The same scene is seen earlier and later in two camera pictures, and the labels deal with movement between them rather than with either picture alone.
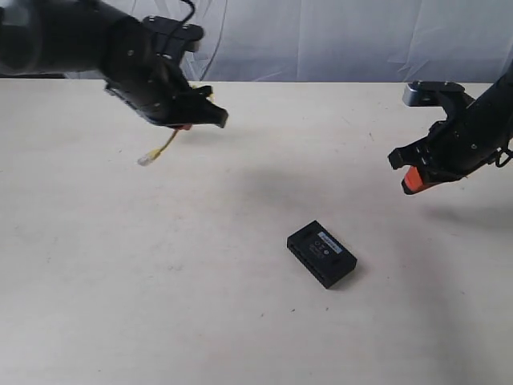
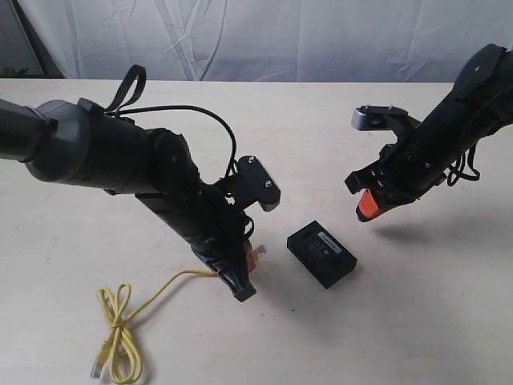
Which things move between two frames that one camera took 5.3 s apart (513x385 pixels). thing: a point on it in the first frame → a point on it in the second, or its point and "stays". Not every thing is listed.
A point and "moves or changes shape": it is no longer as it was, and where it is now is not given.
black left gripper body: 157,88 → 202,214
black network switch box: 321,253 stays
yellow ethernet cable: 148,156 moves or changes shape
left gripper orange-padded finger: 183,127 → 249,252
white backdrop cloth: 345,41 stays
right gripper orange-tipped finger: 414,182 → 373,203
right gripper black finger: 416,153 → 369,176
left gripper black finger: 191,107 → 228,261
